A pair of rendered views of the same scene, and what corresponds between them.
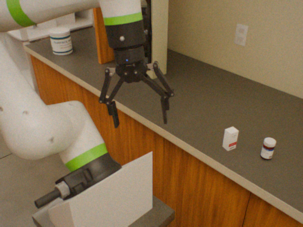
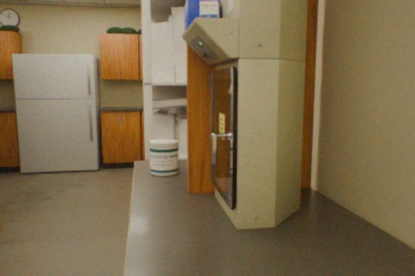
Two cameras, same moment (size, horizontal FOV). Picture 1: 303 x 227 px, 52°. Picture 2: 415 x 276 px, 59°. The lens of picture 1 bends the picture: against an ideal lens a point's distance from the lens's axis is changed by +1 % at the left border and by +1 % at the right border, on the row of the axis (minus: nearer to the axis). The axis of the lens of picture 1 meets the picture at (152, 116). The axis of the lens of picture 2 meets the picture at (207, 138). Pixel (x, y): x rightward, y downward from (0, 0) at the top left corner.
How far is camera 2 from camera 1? 0.94 m
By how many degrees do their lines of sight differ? 40
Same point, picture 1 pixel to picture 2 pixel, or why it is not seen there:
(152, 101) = (182, 265)
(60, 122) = not seen: outside the picture
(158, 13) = (252, 100)
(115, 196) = not seen: outside the picture
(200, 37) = (375, 175)
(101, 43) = (192, 159)
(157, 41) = (251, 153)
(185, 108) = not seen: outside the picture
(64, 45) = (161, 161)
